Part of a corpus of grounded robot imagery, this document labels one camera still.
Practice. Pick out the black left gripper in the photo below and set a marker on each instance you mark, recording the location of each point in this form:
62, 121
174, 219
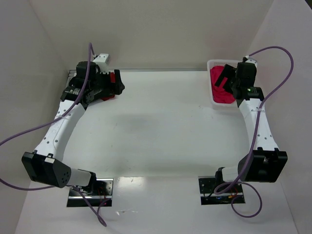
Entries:
116, 83

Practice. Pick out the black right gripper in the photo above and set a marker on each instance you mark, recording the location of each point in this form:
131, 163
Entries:
229, 78

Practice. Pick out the pink t shirt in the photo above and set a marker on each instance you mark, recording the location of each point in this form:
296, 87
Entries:
219, 94

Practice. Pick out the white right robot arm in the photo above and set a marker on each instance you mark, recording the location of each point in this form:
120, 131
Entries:
265, 161

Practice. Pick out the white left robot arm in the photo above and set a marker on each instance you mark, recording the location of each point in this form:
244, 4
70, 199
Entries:
44, 165

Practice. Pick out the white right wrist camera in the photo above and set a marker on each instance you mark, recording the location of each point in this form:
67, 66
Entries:
249, 59

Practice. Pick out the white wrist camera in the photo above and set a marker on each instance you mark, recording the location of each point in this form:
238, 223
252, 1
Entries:
102, 59
249, 59

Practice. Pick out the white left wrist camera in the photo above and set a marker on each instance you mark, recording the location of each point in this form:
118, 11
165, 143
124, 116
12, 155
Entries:
102, 59

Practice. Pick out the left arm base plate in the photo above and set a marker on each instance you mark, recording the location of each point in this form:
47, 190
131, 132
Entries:
100, 194

